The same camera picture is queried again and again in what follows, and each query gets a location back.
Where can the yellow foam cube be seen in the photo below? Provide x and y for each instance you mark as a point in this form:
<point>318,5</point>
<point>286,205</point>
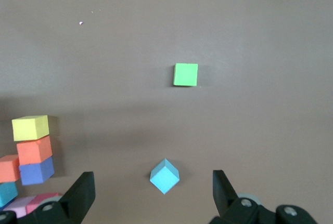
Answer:
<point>30,128</point>

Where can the green foam cube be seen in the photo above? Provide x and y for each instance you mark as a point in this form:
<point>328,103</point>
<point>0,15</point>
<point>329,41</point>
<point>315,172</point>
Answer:
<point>185,74</point>

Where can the pink foam cube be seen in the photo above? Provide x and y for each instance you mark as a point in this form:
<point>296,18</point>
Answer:
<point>19,205</point>

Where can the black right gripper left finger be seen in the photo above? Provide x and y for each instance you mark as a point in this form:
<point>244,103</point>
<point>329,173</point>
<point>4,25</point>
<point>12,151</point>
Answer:
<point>78,195</point>

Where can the purple foam cube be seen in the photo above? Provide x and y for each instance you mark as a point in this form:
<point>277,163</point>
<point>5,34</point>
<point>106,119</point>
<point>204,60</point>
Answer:
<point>36,172</point>

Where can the cyan foam cube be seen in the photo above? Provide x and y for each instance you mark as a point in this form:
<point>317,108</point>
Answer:
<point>164,178</point>
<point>7,194</point>

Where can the orange foam cube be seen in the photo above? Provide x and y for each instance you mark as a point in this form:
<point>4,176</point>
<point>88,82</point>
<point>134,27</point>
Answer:
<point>33,151</point>
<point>9,169</point>

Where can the red foam cube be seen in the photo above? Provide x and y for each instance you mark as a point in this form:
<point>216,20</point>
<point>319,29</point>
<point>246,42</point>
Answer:
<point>43,200</point>

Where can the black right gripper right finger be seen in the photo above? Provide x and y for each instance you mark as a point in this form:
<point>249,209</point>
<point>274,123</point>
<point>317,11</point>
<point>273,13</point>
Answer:
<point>226,198</point>

